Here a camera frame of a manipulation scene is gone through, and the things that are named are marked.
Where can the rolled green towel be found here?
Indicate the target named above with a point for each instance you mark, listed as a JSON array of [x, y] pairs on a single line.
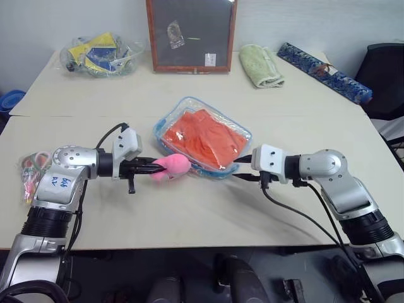
[[259, 63]]

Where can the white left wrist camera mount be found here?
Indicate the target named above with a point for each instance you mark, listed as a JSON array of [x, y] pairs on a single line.
[[126, 142]]

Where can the orange cloth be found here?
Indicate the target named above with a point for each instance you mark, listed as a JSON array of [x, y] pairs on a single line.
[[205, 135]]

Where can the large dark rounded shape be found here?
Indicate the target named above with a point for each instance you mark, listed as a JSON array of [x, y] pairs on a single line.
[[240, 277]]

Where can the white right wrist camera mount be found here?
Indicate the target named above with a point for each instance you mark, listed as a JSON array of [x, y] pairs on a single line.
[[268, 159]]

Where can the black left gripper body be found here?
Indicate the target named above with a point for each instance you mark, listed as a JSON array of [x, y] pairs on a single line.
[[131, 168]]

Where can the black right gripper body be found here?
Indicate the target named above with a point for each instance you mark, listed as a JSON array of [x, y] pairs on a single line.
[[268, 180]]

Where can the blue plastic bin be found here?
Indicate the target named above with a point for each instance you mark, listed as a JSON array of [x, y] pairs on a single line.
[[11, 99]]

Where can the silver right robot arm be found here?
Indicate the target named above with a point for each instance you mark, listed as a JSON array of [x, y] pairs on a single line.
[[328, 167]]

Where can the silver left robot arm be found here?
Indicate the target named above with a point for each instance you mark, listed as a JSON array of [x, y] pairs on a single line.
[[69, 161]]

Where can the wood framed blackboard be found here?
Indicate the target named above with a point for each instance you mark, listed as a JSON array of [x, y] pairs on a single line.
[[164, 47]]

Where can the small white label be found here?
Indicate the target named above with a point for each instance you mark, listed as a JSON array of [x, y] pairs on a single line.
[[210, 59]]

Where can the pink plush toy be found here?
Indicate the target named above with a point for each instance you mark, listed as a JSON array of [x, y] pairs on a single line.
[[176, 164]]

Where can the clear plastic pouch blue trim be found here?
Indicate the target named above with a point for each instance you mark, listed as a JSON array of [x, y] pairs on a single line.
[[176, 107]]

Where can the blue patterned roll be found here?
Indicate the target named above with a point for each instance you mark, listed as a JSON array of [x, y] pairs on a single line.
[[315, 67]]

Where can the clear bag yellow blue contents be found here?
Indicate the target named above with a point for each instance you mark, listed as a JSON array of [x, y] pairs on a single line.
[[98, 50]]

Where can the black office chair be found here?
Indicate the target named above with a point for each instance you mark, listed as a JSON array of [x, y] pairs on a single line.
[[385, 72]]

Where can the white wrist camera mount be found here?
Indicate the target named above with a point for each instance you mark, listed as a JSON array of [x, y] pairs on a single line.
[[126, 142], [268, 159]]

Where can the bag of colourful small items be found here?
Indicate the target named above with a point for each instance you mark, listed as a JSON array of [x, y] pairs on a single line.
[[28, 176]]

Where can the small clear plastic bag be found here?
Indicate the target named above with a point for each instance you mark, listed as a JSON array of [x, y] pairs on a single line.
[[174, 34]]

